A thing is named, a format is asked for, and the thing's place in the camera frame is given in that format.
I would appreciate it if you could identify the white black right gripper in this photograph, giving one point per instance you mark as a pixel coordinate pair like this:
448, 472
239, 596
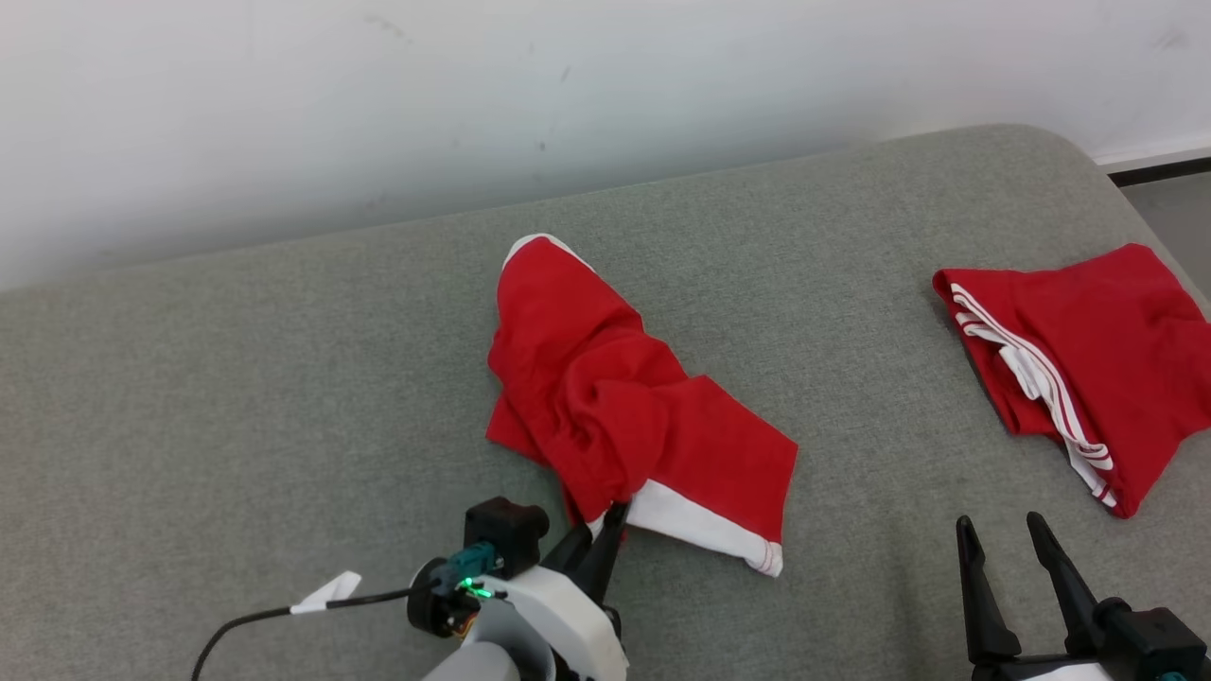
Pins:
1145, 643

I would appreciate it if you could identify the red shorts white trim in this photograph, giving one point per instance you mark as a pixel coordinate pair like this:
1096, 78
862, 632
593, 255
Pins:
605, 397

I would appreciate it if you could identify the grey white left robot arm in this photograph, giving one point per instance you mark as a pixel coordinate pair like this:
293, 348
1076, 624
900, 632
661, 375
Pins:
487, 664

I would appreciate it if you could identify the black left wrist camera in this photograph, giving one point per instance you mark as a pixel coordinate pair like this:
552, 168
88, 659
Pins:
506, 530

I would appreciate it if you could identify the red white baseball jersey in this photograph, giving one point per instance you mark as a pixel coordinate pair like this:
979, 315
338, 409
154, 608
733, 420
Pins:
1116, 350

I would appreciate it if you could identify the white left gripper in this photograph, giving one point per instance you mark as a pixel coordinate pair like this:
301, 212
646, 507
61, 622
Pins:
577, 624

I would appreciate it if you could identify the white wall baseboard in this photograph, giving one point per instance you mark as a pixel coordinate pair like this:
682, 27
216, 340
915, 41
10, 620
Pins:
1159, 156

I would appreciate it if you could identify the grey fabric sofa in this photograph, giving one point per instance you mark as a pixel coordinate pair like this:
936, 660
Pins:
284, 426

